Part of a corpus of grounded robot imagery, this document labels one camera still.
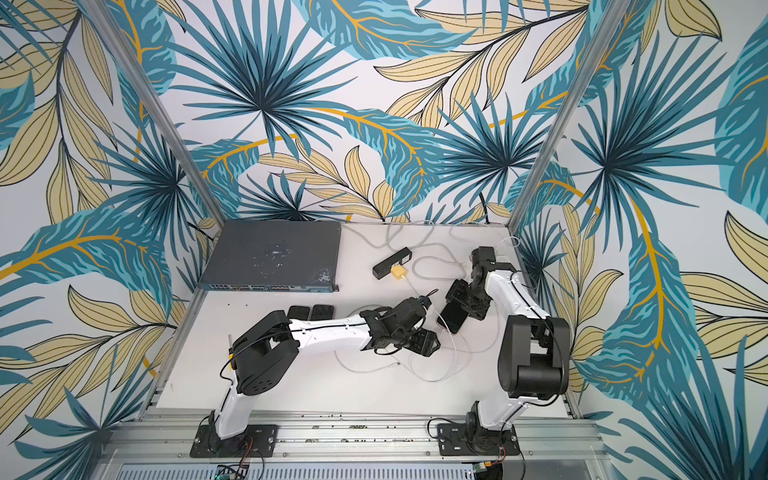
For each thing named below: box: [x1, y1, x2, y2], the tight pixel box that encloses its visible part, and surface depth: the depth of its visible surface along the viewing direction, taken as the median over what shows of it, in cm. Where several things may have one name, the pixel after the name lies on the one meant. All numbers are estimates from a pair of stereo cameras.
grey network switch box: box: [197, 220, 341, 293], surface depth 105 cm
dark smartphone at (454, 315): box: [437, 300, 469, 334], surface depth 90 cm
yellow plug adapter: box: [391, 265, 406, 280], surface depth 107 cm
